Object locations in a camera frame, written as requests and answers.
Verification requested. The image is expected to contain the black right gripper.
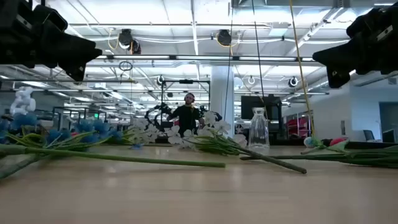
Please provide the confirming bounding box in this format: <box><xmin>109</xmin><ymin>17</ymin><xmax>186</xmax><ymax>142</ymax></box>
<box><xmin>313</xmin><ymin>27</ymin><xmax>398</xmax><ymax>89</ymax></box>

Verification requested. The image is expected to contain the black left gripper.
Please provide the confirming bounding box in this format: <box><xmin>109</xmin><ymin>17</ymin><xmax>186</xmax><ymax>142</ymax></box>
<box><xmin>12</xmin><ymin>9</ymin><xmax>103</xmax><ymax>82</ymax></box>

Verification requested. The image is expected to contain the blue artificial flower bunch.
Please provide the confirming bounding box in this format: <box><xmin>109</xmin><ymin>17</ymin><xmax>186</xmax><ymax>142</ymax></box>
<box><xmin>0</xmin><ymin>112</ymin><xmax>146</xmax><ymax>180</ymax></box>
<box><xmin>239</xmin><ymin>144</ymin><xmax>398</xmax><ymax>170</ymax></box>

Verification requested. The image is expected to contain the white artificial tulip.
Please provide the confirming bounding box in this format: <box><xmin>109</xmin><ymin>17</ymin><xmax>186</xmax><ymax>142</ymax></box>
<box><xmin>300</xmin><ymin>136</ymin><xmax>324</xmax><ymax>156</ymax></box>

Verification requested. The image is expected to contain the white artificial blossom bunch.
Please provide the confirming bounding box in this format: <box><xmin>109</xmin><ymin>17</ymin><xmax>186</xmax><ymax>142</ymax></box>
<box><xmin>105</xmin><ymin>119</ymin><xmax>165</xmax><ymax>146</ymax></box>
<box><xmin>164</xmin><ymin>110</ymin><xmax>308</xmax><ymax>175</ymax></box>

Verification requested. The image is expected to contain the long green flower stem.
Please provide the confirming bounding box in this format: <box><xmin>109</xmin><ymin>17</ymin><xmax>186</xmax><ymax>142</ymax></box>
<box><xmin>0</xmin><ymin>143</ymin><xmax>226</xmax><ymax>169</ymax></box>

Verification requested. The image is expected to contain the clear glass vase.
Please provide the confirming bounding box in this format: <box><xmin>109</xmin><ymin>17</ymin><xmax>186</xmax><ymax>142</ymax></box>
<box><xmin>248</xmin><ymin>107</ymin><xmax>271</xmax><ymax>149</ymax></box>

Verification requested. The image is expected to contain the red storage rack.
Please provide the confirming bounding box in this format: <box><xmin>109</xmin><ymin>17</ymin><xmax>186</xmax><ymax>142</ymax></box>
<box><xmin>285</xmin><ymin>115</ymin><xmax>313</xmax><ymax>138</ymax></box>

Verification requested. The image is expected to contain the dark desk monitor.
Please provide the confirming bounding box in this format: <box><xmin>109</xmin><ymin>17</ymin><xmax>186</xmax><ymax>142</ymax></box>
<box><xmin>382</xmin><ymin>129</ymin><xmax>396</xmax><ymax>144</ymax></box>

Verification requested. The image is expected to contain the black monitor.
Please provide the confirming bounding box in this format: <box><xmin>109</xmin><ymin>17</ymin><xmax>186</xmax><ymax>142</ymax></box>
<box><xmin>241</xmin><ymin>95</ymin><xmax>282</xmax><ymax>121</ymax></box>

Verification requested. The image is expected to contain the white building column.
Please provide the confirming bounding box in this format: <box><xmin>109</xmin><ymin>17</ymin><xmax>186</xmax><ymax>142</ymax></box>
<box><xmin>210</xmin><ymin>65</ymin><xmax>235</xmax><ymax>139</ymax></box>

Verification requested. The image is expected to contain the long ceiling light bar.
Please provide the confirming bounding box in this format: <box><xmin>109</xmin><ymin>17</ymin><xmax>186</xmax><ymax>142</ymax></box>
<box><xmin>95</xmin><ymin>54</ymin><xmax>324</xmax><ymax>62</ymax></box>

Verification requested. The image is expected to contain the person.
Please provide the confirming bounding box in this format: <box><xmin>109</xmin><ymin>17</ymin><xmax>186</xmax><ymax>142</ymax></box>
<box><xmin>167</xmin><ymin>92</ymin><xmax>206</xmax><ymax>138</ymax></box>

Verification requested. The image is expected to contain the yellow cable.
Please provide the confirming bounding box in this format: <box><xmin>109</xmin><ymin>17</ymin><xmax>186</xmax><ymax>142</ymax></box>
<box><xmin>289</xmin><ymin>0</ymin><xmax>315</xmax><ymax>138</ymax></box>

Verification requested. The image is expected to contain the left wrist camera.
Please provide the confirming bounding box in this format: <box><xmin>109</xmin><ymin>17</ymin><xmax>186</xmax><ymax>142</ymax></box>
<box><xmin>30</xmin><ymin>3</ymin><xmax>69</xmax><ymax>34</ymax></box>

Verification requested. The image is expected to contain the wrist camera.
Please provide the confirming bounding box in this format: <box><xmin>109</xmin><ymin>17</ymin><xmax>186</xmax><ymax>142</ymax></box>
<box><xmin>346</xmin><ymin>5</ymin><xmax>398</xmax><ymax>40</ymax></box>
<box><xmin>30</xmin><ymin>3</ymin><xmax>69</xmax><ymax>34</ymax></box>

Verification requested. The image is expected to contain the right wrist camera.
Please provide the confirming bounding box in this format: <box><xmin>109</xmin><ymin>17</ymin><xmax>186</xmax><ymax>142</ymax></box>
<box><xmin>346</xmin><ymin>5</ymin><xmax>398</xmax><ymax>40</ymax></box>

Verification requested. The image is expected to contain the black ceiling cable reel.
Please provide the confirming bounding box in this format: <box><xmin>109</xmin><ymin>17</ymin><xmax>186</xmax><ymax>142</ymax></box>
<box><xmin>118</xmin><ymin>28</ymin><xmax>142</xmax><ymax>55</ymax></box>
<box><xmin>216</xmin><ymin>29</ymin><xmax>233</xmax><ymax>47</ymax></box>

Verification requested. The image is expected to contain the black hanging cable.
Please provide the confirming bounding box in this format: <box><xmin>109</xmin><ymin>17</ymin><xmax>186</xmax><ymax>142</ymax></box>
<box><xmin>251</xmin><ymin>0</ymin><xmax>269</xmax><ymax>110</ymax></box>
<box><xmin>223</xmin><ymin>0</ymin><xmax>234</xmax><ymax>135</ymax></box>

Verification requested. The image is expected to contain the black aluminium table frame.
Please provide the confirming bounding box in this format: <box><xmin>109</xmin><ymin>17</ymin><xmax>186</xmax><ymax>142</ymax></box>
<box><xmin>149</xmin><ymin>136</ymin><xmax>398</xmax><ymax>151</ymax></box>

